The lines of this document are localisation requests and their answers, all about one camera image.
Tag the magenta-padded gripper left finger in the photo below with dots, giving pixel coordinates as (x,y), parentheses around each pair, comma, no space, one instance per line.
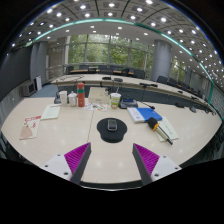
(76,158)

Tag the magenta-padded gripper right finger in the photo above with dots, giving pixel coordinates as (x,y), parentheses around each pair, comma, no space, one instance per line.
(146,159)

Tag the black computer mouse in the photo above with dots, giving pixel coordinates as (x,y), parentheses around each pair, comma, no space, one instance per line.
(112,125)

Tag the black mouse pad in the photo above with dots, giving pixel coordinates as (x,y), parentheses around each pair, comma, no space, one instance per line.
(111,136)

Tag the black handheld microphone, yellow band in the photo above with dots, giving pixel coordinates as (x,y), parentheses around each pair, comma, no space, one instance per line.
(153,123)

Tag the white paper sheet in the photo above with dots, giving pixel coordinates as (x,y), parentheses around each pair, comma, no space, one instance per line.
(169,128)

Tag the blue and white book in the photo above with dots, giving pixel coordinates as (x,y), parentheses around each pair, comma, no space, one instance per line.
(146,112)

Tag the cream printed document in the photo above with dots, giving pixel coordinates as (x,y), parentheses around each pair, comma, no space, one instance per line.
(50,112)

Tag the colourful sticker sheet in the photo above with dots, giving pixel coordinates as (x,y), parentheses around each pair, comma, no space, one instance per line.
(96,107)

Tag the red and white magazine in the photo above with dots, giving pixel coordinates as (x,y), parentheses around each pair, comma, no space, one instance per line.
(30,128)

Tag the white lidded mug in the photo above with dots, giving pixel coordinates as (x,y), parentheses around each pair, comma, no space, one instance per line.
(72,100)

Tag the black desk microphone unit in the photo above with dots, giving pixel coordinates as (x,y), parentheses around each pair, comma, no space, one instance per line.
(127,103)

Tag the red bottle with green band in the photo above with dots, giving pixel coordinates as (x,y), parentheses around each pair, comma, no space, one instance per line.
(80,95)

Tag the beige cardboard box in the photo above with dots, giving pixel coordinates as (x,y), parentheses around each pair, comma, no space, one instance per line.
(98,95)

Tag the printed paper drink cup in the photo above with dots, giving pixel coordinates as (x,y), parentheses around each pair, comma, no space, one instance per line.
(115,100)

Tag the white floor appliance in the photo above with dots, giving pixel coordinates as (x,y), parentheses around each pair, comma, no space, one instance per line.
(38,83)

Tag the group of black chairs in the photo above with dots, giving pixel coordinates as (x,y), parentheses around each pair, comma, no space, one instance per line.
(140,73)

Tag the group of ceiling lights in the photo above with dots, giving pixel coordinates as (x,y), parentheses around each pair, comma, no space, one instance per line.
(111,5)

